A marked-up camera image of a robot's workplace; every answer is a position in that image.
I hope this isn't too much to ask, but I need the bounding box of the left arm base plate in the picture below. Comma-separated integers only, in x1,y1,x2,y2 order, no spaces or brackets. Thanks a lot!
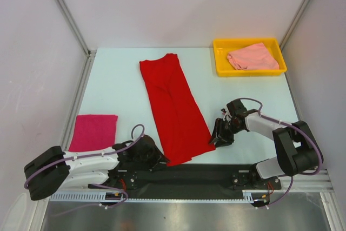
87,162,142,189

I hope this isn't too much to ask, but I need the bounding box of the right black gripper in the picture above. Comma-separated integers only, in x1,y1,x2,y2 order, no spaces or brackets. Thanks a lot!
208,117,243,148

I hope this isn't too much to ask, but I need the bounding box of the folded magenta t shirt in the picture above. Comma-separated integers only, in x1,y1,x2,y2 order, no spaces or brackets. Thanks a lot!
68,115,118,152

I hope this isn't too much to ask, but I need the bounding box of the right aluminium corner post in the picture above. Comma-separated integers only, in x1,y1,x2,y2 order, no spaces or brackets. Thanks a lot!
280,0,312,50

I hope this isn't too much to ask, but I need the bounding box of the left aluminium corner post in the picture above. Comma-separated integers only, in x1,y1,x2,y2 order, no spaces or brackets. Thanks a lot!
37,0,91,56

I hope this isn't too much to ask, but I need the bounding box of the pink t shirt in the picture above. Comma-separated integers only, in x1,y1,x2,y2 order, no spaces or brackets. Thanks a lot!
227,43,280,70

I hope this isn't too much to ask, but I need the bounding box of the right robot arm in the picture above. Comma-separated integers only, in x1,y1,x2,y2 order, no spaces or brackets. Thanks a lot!
209,98,323,188

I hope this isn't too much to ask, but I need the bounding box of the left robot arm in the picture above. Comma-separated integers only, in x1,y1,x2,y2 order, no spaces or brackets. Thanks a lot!
24,134,169,201

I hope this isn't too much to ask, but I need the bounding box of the red t shirt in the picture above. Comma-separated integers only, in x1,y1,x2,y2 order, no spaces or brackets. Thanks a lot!
139,54,216,167

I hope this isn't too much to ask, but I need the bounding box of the cable duct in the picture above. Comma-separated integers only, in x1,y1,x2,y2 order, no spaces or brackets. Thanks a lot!
50,191,126,202
242,190,270,204

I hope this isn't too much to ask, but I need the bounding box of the right cable duct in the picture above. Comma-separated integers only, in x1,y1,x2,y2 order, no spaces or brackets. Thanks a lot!
242,190,270,204

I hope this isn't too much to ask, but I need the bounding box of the aluminium frame rail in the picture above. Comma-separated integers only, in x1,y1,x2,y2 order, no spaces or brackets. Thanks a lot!
290,170,334,193

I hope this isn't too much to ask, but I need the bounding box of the aluminium corner post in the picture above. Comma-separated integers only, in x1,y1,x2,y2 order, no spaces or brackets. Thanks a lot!
280,0,312,50
37,0,91,56

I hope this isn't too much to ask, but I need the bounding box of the yellow plastic bin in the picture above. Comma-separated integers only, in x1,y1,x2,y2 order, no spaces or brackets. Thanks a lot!
212,38,287,77

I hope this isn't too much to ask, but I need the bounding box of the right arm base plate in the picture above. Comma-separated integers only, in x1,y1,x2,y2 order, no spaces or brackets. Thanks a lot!
231,170,282,190

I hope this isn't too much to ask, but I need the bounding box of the left cable duct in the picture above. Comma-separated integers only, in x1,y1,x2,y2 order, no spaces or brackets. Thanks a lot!
50,191,126,202

